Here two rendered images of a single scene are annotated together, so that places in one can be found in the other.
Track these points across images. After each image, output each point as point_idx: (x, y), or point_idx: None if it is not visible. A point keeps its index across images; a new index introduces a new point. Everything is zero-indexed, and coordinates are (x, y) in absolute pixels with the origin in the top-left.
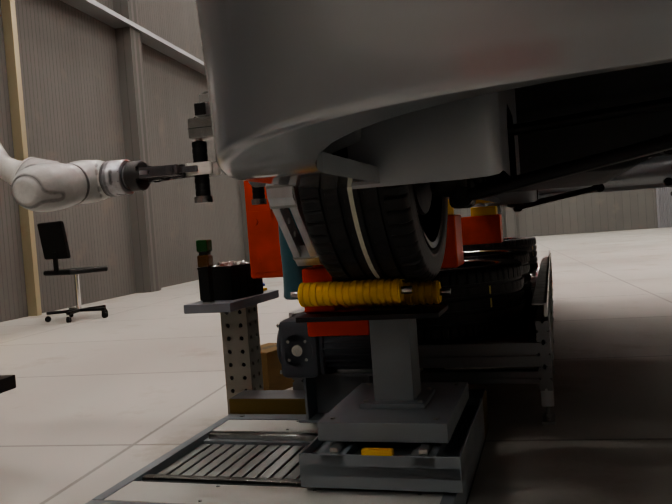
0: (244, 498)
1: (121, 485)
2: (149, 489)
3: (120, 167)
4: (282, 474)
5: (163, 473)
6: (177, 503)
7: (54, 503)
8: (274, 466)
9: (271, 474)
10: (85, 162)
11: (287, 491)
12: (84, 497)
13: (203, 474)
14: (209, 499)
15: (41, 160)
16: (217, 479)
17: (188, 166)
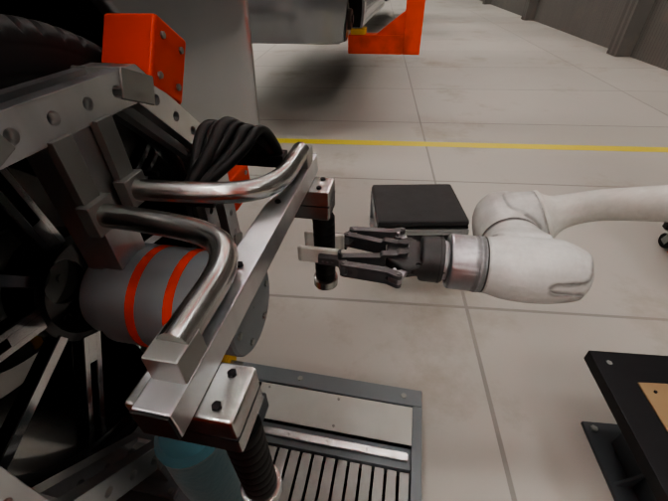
0: (308, 402)
1: (415, 433)
2: (387, 424)
3: (447, 238)
4: (288, 471)
5: (403, 487)
6: (353, 398)
7: (498, 483)
8: (297, 496)
9: (297, 472)
10: (506, 228)
11: (279, 412)
12: (479, 497)
13: (361, 479)
14: (332, 402)
15: (515, 195)
16: (337, 439)
17: (336, 233)
